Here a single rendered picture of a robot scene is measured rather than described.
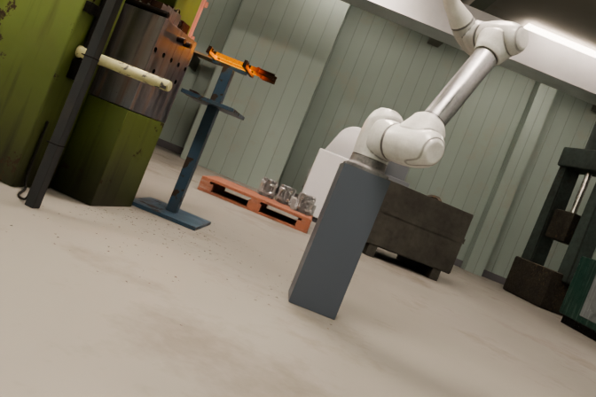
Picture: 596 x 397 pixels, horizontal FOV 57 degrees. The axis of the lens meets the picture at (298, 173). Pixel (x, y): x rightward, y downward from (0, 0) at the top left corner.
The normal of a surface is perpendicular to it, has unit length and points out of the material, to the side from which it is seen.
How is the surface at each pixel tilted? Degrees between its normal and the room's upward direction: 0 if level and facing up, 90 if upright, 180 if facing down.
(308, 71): 90
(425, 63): 90
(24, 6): 90
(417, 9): 90
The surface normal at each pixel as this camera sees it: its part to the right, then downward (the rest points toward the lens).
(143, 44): -0.19, -0.07
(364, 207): 0.02, 0.01
